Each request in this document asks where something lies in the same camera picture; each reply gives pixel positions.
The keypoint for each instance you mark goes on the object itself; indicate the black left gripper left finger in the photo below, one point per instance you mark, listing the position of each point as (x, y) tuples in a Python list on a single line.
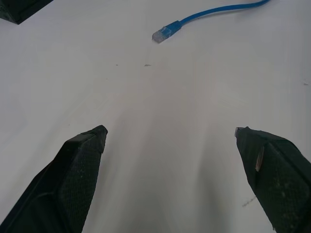
[(68, 184)]

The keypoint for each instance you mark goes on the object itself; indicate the black box corner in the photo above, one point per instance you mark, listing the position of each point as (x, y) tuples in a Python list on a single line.
[(17, 8)]

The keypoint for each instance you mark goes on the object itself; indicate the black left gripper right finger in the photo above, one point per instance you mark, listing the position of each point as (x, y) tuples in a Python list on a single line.
[(279, 179)]

